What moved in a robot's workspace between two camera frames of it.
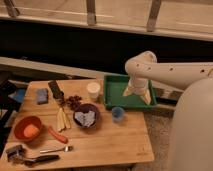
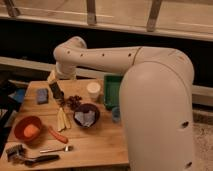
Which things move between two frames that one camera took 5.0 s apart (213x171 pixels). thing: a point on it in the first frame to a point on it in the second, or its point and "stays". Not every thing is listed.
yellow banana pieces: (62, 120) stays
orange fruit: (30, 131) stays
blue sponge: (42, 96) stays
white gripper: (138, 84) to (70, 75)
